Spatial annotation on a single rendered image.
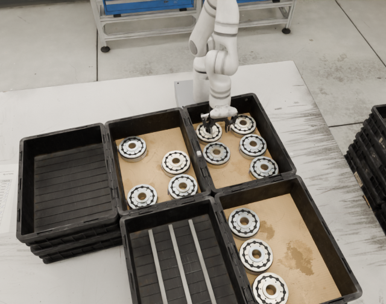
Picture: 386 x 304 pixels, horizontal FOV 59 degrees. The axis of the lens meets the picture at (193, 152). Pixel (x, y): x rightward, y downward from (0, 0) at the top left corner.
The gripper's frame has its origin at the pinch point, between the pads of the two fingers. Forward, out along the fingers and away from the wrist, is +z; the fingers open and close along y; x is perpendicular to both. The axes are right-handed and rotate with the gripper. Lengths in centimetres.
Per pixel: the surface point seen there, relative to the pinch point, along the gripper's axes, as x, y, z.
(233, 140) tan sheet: 2.1, -5.7, 5.2
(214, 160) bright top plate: 12.5, 4.0, 2.4
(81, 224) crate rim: 35, 49, -5
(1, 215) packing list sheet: 14, 86, 16
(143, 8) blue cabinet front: -180, 25, 45
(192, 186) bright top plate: 22.3, 13.5, 2.3
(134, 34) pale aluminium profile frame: -179, 36, 67
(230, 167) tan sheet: 14.2, -1.7, 5.6
